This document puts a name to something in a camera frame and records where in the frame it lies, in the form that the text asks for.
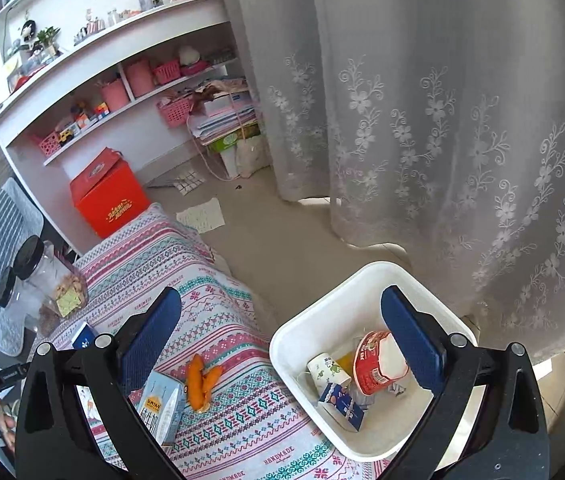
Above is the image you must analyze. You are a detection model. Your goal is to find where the blue white carton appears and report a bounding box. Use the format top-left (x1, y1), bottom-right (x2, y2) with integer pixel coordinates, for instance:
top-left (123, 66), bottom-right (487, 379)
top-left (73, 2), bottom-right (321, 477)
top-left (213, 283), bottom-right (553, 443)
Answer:
top-left (71, 321), bottom-right (100, 351)

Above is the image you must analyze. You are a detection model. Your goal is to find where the large pink basket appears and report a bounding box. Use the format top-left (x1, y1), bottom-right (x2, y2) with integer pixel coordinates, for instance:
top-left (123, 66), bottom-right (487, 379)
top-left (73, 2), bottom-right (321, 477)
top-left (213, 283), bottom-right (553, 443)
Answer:
top-left (156, 96), bottom-right (193, 128)

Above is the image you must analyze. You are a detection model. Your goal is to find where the red instant noodle cup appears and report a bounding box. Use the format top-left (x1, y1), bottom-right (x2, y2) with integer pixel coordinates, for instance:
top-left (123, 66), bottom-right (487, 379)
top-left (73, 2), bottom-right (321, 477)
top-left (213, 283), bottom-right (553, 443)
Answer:
top-left (353, 330), bottom-right (410, 396)

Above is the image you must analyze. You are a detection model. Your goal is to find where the jar with light crackers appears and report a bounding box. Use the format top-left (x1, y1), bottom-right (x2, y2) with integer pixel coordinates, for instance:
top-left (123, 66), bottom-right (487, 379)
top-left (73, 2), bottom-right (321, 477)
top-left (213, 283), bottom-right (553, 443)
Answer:
top-left (12, 235), bottom-right (88, 318)

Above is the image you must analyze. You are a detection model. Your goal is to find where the jar with dark snacks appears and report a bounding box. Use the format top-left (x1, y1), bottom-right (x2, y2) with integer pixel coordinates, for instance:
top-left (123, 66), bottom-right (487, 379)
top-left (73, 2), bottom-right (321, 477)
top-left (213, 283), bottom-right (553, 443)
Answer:
top-left (0, 266), bottom-right (58, 336)

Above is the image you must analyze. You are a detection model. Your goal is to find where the orange peel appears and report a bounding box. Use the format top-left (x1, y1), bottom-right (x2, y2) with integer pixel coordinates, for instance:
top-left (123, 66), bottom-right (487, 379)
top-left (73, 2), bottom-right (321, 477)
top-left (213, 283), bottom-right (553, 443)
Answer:
top-left (185, 353), bottom-right (224, 413)

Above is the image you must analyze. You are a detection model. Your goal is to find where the white shelf unit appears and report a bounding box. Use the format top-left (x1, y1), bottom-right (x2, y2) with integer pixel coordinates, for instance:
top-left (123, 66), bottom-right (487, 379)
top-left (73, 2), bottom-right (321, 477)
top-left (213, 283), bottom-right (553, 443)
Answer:
top-left (0, 0), bottom-right (248, 256)

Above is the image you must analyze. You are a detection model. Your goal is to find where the white tote bag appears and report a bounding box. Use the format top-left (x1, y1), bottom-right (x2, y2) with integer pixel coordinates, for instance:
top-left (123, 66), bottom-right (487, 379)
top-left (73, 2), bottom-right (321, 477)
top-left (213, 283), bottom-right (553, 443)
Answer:
top-left (235, 135), bottom-right (270, 178)

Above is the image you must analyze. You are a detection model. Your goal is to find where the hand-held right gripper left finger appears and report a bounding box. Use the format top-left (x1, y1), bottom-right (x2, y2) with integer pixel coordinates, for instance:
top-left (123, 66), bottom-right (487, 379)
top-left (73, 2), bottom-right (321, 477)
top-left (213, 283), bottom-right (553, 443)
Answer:
top-left (15, 286), bottom-right (183, 480)

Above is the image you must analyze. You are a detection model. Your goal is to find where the pink plastic basket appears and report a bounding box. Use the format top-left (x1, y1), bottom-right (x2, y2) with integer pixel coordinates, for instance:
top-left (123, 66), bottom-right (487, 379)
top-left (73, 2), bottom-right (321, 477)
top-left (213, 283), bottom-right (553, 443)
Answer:
top-left (152, 60), bottom-right (182, 86)

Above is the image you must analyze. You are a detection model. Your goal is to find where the dotted paper sheet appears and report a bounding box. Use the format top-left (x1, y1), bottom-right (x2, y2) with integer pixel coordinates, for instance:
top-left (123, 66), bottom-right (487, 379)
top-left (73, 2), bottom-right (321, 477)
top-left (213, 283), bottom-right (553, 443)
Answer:
top-left (176, 197), bottom-right (226, 235)

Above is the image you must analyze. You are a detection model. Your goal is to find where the green white cardboard box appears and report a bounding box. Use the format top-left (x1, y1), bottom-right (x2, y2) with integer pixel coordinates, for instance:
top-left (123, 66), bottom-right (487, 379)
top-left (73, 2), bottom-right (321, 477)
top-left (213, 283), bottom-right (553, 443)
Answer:
top-left (207, 127), bottom-right (263, 178)

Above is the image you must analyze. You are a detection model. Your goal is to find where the white plastic bin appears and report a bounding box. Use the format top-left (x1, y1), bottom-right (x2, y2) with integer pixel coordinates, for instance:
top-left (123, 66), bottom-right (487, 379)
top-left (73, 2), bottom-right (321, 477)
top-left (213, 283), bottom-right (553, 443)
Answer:
top-left (269, 260), bottom-right (478, 462)

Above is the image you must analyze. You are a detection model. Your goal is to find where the white green paper cup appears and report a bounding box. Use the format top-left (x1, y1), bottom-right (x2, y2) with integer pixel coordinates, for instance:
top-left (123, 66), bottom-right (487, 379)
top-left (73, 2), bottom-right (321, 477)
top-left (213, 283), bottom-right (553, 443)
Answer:
top-left (307, 352), bottom-right (352, 390)

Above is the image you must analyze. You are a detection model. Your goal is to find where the checkered paper sheet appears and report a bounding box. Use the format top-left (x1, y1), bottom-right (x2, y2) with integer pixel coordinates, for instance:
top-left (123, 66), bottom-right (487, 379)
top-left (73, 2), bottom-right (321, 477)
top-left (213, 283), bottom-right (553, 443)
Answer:
top-left (171, 170), bottom-right (200, 193)

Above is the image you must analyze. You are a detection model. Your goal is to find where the red cardboard box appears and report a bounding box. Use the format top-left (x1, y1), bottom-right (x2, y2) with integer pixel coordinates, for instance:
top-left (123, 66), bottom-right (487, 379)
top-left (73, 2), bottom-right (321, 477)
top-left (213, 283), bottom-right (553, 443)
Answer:
top-left (70, 147), bottom-right (150, 239)

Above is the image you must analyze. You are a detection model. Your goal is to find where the small green plant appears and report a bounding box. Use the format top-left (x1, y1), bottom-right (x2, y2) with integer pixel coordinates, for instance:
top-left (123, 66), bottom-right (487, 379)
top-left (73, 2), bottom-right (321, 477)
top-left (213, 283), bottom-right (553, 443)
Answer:
top-left (35, 26), bottom-right (60, 56)

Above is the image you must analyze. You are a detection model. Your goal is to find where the light blue milk carton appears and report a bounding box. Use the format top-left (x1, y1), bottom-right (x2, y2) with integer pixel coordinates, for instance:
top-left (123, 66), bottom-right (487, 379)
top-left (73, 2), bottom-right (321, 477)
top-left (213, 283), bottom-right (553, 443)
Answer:
top-left (141, 371), bottom-right (187, 447)

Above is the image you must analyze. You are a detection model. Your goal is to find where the patterned tablecloth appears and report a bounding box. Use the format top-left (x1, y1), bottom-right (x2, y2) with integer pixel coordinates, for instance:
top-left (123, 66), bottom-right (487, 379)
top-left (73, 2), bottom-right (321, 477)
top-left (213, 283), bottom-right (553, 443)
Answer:
top-left (27, 203), bottom-right (393, 480)

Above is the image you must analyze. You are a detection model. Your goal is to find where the small blue drink carton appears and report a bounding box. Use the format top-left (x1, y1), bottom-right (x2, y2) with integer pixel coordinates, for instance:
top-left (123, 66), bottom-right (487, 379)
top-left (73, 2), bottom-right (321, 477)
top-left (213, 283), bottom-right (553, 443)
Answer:
top-left (319, 381), bottom-right (367, 432)

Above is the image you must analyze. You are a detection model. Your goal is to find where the pile of papers and folders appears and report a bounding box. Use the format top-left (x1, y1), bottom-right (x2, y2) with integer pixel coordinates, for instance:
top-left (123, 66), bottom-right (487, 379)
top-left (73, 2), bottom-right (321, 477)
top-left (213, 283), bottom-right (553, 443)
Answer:
top-left (187, 77), bottom-right (258, 143)

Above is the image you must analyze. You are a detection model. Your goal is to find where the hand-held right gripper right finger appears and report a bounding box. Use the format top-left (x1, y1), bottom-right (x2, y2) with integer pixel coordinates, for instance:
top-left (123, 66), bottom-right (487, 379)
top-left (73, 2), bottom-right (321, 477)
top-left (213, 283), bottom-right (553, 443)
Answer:
top-left (381, 285), bottom-right (549, 480)

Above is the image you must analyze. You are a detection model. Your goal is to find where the floral lace curtain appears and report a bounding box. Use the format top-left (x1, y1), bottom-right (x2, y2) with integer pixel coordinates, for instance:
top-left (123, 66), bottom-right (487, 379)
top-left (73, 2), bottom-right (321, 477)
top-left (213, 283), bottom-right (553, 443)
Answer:
top-left (212, 0), bottom-right (565, 361)

